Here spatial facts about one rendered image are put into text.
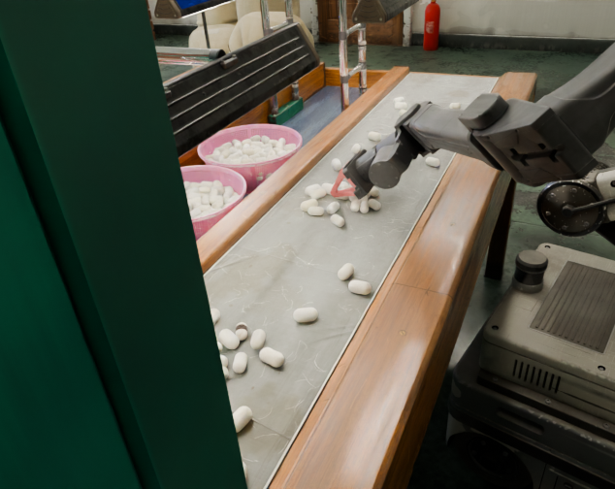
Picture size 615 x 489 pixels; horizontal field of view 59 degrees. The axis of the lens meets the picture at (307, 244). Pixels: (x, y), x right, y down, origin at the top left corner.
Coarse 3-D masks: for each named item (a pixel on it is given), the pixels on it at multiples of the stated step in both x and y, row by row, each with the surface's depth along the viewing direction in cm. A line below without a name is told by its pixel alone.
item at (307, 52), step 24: (240, 48) 77; (264, 48) 80; (288, 48) 85; (312, 48) 91; (192, 72) 67; (216, 72) 71; (240, 72) 74; (264, 72) 78; (288, 72) 83; (192, 96) 66; (216, 96) 69; (240, 96) 73; (264, 96) 77; (192, 120) 65; (216, 120) 68; (192, 144) 64
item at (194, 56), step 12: (156, 48) 76; (168, 48) 76; (180, 48) 75; (192, 48) 75; (168, 60) 76; (180, 60) 75; (192, 60) 74; (204, 60) 73; (228, 60) 73; (168, 96) 62
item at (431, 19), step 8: (432, 0) 486; (432, 8) 485; (432, 16) 488; (424, 24) 498; (432, 24) 492; (424, 32) 501; (432, 32) 495; (424, 40) 504; (432, 40) 499; (424, 48) 507; (432, 48) 503
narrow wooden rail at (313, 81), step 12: (312, 72) 194; (324, 72) 203; (300, 84) 187; (312, 84) 196; (324, 84) 205; (288, 96) 181; (300, 96) 188; (264, 108) 168; (240, 120) 156; (252, 120) 163; (264, 120) 169; (240, 132) 157; (192, 156) 139
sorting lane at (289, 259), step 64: (384, 128) 148; (384, 192) 116; (256, 256) 99; (320, 256) 97; (384, 256) 96; (256, 320) 84; (320, 320) 83; (256, 384) 73; (320, 384) 72; (256, 448) 64
